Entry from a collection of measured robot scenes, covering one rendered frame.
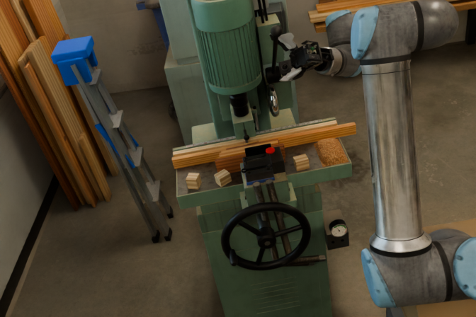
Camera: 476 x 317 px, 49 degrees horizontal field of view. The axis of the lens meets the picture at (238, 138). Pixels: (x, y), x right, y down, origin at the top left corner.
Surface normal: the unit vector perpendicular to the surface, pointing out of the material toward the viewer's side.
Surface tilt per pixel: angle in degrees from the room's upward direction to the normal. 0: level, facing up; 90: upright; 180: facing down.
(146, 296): 0
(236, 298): 90
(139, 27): 90
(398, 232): 65
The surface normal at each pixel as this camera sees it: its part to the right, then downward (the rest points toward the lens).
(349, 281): -0.16, -0.81
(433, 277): -0.04, -0.14
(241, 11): 0.63, 0.36
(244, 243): 0.11, 0.56
